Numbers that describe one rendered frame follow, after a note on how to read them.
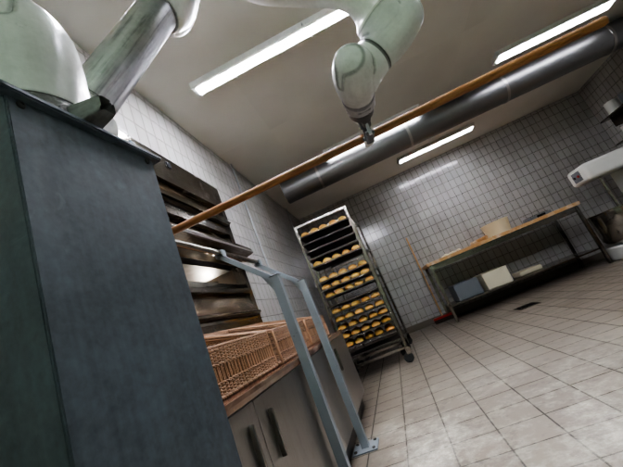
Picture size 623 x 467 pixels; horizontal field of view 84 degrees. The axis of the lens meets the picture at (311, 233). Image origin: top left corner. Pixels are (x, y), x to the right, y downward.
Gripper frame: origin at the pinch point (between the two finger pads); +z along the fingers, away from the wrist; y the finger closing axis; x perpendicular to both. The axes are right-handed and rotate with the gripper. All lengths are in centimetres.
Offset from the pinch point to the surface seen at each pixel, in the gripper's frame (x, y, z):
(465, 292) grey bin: 76, 84, 432
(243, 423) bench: -63, 68, -21
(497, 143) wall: 245, -121, 503
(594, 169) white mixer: 287, -3, 397
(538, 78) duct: 232, -112, 296
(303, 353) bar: -59, 60, 37
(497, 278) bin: 123, 82, 432
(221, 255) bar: -81, 5, 36
